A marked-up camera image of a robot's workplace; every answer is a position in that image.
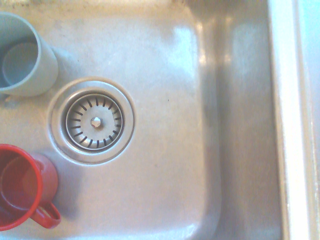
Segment stainless steel double sink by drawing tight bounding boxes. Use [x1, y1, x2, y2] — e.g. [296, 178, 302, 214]
[0, 0, 313, 240]

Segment metal drain strainer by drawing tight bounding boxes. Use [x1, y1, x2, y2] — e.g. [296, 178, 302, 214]
[47, 76, 136, 166]

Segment red mug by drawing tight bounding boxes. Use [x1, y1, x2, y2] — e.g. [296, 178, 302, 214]
[0, 143, 62, 232]

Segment grey-green mug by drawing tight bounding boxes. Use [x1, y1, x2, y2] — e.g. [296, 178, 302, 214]
[0, 11, 60, 98]

